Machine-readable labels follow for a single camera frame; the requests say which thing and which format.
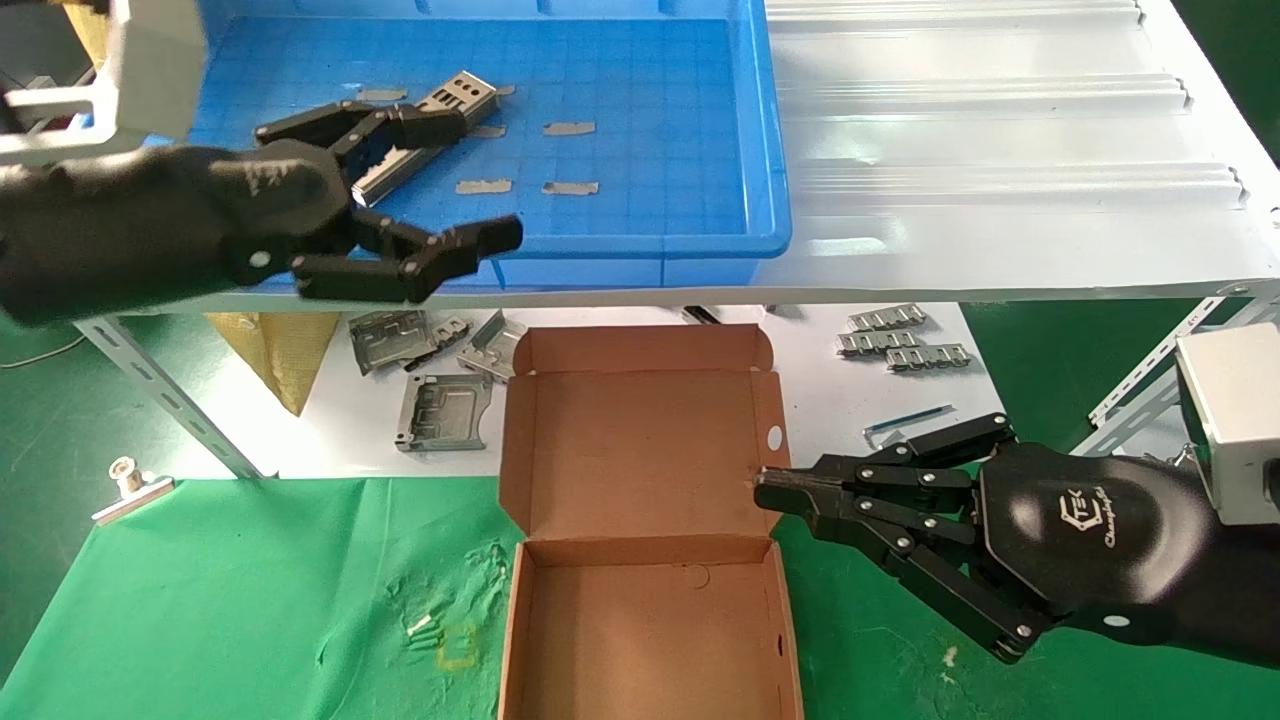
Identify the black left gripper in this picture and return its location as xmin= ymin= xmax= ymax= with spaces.
xmin=0 ymin=100 xmax=524 ymax=328

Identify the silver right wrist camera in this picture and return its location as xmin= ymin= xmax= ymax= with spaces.
xmin=1175 ymin=323 xmax=1280 ymax=528

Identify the open brown cardboard box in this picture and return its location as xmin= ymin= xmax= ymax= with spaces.
xmin=498 ymin=323 xmax=806 ymax=720

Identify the grey slotted angle shelf brace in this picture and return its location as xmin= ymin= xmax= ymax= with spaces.
xmin=1072 ymin=283 xmax=1280 ymax=459

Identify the thin blue rod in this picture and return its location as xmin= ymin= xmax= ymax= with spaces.
xmin=864 ymin=404 xmax=956 ymax=448

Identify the silver toothed metal strip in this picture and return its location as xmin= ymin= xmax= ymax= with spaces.
xmin=886 ymin=344 xmax=975 ymax=373
xmin=836 ymin=331 xmax=923 ymax=357
xmin=848 ymin=304 xmax=929 ymax=332

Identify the stack of metal shield plates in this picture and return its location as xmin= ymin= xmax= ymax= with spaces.
xmin=350 ymin=70 xmax=498 ymax=208

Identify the green cloth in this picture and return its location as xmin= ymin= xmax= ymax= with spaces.
xmin=0 ymin=465 xmax=1280 ymax=720

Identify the grey stamped metal bracket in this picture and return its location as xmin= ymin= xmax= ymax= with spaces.
xmin=348 ymin=310 xmax=473 ymax=377
xmin=458 ymin=310 xmax=528 ymax=383
xmin=397 ymin=374 xmax=496 ymax=453

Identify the grey slotted angle shelf leg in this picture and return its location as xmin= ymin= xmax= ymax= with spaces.
xmin=75 ymin=315 xmax=266 ymax=479

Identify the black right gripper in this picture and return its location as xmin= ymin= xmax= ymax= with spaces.
xmin=755 ymin=413 xmax=1280 ymax=671

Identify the thin white cable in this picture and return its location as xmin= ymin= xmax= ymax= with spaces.
xmin=0 ymin=335 xmax=89 ymax=371

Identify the silver metal clip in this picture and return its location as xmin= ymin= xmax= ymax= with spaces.
xmin=92 ymin=457 xmax=176 ymax=527

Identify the yellow woven sack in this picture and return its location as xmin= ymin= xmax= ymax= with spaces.
xmin=205 ymin=312 xmax=343 ymax=417

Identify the white paper sheet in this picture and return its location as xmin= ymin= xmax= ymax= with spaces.
xmin=270 ymin=303 xmax=1001 ymax=479

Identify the blue plastic tray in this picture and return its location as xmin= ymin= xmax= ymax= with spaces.
xmin=150 ymin=0 xmax=794 ymax=291

